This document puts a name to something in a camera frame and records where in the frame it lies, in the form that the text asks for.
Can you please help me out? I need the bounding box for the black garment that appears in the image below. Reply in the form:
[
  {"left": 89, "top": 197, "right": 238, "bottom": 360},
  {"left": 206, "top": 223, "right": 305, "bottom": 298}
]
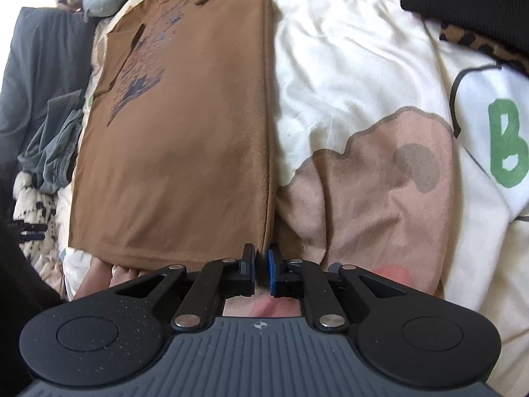
[{"left": 400, "top": 0, "right": 529, "bottom": 56}]

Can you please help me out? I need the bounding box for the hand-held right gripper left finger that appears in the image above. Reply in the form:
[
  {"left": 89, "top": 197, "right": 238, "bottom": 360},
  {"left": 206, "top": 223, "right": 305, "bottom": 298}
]
[{"left": 113, "top": 243, "right": 255, "bottom": 331}]

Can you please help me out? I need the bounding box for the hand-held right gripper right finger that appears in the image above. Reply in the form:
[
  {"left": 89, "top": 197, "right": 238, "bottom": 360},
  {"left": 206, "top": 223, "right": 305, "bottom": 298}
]
[{"left": 267, "top": 243, "right": 416, "bottom": 331}]

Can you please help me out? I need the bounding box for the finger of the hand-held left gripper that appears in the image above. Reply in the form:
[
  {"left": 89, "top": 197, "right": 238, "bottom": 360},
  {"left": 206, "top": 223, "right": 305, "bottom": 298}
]
[{"left": 17, "top": 221, "right": 47, "bottom": 244}]

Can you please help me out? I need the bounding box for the dark grey cloth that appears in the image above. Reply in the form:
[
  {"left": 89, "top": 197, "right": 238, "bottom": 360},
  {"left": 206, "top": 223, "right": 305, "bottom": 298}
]
[{"left": 0, "top": 6, "right": 100, "bottom": 162}]

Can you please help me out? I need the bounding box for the blue-grey denim garment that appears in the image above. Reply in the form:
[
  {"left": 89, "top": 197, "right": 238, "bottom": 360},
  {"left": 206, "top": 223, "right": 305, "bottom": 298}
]
[{"left": 19, "top": 89, "right": 85, "bottom": 195}]

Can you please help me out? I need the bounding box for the white printed blanket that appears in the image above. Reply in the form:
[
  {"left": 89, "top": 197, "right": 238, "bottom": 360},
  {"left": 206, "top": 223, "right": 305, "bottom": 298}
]
[{"left": 62, "top": 0, "right": 529, "bottom": 397}]

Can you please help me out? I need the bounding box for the brown printed t-shirt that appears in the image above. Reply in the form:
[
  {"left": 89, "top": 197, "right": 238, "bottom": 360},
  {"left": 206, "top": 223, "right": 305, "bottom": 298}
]
[{"left": 68, "top": 0, "right": 275, "bottom": 274}]

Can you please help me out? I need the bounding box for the patterned knit throw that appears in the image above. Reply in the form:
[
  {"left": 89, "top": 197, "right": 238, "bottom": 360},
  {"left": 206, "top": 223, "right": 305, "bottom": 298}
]
[{"left": 12, "top": 171, "right": 67, "bottom": 294}]

